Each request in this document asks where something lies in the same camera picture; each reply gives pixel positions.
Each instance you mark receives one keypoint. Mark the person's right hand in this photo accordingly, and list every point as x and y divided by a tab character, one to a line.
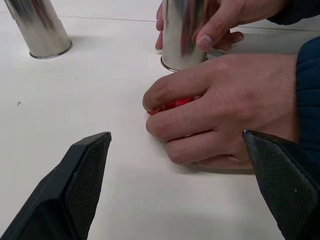
240	12

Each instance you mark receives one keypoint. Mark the shiny steel cup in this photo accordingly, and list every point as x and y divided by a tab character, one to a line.
40	30
180	37

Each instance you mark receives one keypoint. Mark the small red object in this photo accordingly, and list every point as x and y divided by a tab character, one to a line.
180	103

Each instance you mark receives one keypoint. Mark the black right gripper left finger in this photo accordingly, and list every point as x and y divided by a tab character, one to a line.
62	190

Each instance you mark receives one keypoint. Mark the person's left hand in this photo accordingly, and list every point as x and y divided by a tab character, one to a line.
237	100

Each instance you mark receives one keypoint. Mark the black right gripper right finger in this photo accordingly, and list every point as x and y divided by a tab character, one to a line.
285	180

